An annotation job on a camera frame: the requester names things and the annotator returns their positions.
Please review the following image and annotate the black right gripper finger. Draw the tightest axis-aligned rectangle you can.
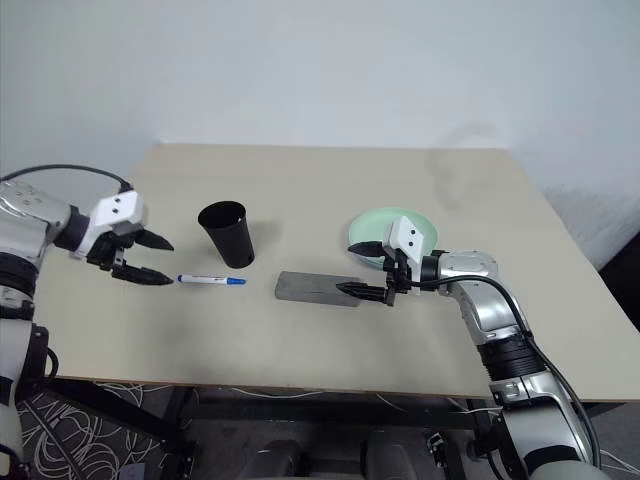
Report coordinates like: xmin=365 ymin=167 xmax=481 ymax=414
xmin=335 ymin=281 xmax=387 ymax=301
xmin=348 ymin=240 xmax=385 ymax=259

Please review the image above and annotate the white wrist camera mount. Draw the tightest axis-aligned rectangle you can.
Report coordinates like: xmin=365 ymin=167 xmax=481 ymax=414
xmin=383 ymin=215 xmax=426 ymax=275
xmin=77 ymin=189 xmax=149 ymax=259

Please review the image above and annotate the black metal table frame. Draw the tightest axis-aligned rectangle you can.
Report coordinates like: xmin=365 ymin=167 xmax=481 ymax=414
xmin=49 ymin=377 xmax=501 ymax=480

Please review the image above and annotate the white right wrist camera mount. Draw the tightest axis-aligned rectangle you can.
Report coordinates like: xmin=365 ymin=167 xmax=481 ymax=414
xmin=383 ymin=215 xmax=426 ymax=275

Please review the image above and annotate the green plate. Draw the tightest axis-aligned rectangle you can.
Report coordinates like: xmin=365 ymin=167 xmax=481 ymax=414
xmin=347 ymin=207 xmax=440 ymax=271

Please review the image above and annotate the black leaf-patterned mat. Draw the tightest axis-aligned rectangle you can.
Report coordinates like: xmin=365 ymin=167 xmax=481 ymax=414
xmin=14 ymin=382 xmax=171 ymax=480

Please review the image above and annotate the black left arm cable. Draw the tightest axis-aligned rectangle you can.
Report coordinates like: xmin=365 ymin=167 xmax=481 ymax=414
xmin=0 ymin=163 xmax=135 ymax=195

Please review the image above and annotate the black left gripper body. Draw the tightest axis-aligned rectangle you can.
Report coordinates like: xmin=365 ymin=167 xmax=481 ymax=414
xmin=87 ymin=222 xmax=147 ymax=274

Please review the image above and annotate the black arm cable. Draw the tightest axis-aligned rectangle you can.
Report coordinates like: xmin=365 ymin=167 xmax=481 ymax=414
xmin=408 ymin=273 xmax=604 ymax=469
xmin=0 ymin=163 xmax=135 ymax=195

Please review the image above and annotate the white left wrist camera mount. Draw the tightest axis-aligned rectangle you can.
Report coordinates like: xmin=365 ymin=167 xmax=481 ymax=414
xmin=77 ymin=189 xmax=149 ymax=259

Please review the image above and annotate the grey whiteboard eraser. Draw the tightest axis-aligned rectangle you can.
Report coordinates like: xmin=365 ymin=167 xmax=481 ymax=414
xmin=273 ymin=270 xmax=362 ymax=309

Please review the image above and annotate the thin white wire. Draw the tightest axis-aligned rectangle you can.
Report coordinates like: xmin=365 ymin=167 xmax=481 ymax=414
xmin=214 ymin=383 xmax=329 ymax=400

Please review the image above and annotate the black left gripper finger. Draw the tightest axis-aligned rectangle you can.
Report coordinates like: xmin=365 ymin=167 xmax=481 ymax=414
xmin=133 ymin=227 xmax=175 ymax=252
xmin=110 ymin=263 xmax=175 ymax=287

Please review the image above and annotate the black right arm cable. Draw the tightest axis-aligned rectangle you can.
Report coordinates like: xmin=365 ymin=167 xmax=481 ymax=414
xmin=408 ymin=273 xmax=604 ymax=469

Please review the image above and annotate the blue marker pen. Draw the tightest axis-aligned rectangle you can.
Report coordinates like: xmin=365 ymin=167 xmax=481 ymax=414
xmin=175 ymin=272 xmax=250 ymax=288

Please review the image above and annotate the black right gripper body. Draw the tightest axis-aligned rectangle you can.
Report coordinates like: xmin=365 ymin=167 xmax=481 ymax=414
xmin=382 ymin=244 xmax=414 ymax=307

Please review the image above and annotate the black cup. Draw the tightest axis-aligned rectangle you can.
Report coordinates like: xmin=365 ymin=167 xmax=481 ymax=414
xmin=197 ymin=199 xmax=256 ymax=270

